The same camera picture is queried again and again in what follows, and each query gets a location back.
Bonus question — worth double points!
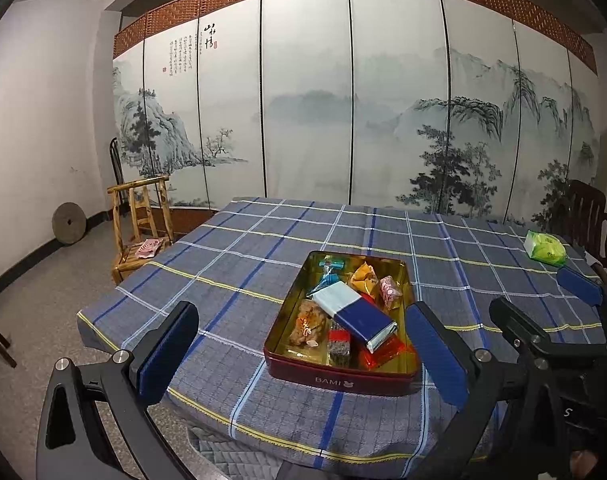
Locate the red snack packet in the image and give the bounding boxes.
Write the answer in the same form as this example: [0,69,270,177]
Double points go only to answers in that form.
[354,292,409,374]

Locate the pink candy block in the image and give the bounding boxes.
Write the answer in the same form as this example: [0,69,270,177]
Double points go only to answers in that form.
[379,275,403,312]

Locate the white and blue packet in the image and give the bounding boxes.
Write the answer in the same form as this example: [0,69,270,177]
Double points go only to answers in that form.
[312,281,398,352]

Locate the orange snack pouch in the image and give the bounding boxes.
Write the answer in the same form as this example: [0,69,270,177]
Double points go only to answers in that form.
[348,261,379,298]

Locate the orange fried twist snack bag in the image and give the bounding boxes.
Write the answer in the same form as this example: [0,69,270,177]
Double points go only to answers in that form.
[288,299,328,348]

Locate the blue candy wrapper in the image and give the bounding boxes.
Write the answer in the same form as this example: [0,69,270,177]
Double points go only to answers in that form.
[320,255,345,278]
[307,273,340,298]

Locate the green tissue pack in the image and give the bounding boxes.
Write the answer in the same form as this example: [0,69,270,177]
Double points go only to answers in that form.
[524,230,567,268]

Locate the pink packet on chair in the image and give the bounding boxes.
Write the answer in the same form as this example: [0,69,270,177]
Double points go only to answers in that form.
[134,238,166,259]

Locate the gold and maroon tin box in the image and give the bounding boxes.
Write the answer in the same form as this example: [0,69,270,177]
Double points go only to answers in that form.
[264,250,421,396]

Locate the bamboo chair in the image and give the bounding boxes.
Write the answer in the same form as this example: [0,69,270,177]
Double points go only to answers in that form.
[107,136,178,286]

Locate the blue plaid tablecloth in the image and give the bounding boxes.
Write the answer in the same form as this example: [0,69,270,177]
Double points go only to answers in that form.
[79,198,607,478]

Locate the round millstone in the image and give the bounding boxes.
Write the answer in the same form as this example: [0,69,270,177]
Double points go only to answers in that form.
[52,202,86,245]

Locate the painted folding screen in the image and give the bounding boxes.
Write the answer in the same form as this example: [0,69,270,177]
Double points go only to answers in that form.
[113,0,599,224]

